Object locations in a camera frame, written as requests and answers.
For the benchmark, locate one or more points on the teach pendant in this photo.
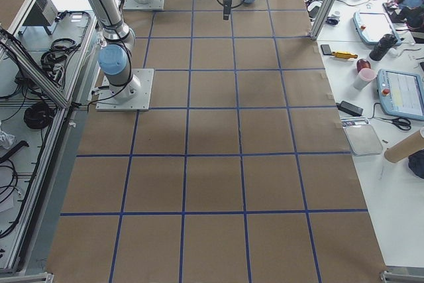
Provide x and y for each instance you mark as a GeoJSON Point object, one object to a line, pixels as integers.
{"type": "Point", "coordinates": [400, 94]}
{"type": "Point", "coordinates": [371, 27]}

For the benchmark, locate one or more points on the upper teach pendant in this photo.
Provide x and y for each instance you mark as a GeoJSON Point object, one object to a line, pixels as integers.
{"type": "Point", "coordinates": [371, 27]}

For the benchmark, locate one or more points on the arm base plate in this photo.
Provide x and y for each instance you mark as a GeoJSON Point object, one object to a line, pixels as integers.
{"type": "Point", "coordinates": [135, 96]}
{"type": "Point", "coordinates": [144, 5]}

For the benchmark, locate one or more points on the clear plastic container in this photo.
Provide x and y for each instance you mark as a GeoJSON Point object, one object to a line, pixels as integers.
{"type": "Point", "coordinates": [361, 136]}

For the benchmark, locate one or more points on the dark red object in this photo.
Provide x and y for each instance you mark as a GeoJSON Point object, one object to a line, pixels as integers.
{"type": "Point", "coordinates": [362, 64]}

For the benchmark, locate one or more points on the cardboard tube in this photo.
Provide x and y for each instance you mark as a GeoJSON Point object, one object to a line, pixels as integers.
{"type": "Point", "coordinates": [406, 147]}

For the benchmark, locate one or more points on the black bottle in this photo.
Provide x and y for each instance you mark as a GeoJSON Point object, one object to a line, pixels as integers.
{"type": "Point", "coordinates": [382, 47]}

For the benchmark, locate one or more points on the lower teach pendant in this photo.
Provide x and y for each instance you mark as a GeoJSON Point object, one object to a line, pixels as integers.
{"type": "Point", "coordinates": [400, 94]}

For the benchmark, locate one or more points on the black scissors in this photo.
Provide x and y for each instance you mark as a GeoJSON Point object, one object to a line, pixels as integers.
{"type": "Point", "coordinates": [401, 123]}

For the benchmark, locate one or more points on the grey control box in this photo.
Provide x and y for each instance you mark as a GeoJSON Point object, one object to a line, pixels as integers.
{"type": "Point", "coordinates": [42, 14]}

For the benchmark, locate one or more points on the aluminium frame rail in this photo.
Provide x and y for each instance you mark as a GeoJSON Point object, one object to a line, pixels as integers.
{"type": "Point", "coordinates": [19, 55]}

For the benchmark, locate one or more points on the black phone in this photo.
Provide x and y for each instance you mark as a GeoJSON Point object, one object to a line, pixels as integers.
{"type": "Point", "coordinates": [326, 50]}

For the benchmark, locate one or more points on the black power brick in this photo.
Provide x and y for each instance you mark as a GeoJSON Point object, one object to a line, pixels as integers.
{"type": "Point", "coordinates": [349, 109]}

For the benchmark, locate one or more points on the pink white cup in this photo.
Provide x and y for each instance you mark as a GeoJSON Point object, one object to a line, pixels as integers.
{"type": "Point", "coordinates": [363, 78]}

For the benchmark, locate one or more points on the yellow tool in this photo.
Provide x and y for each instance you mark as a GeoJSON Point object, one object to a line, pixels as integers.
{"type": "Point", "coordinates": [344, 55]}

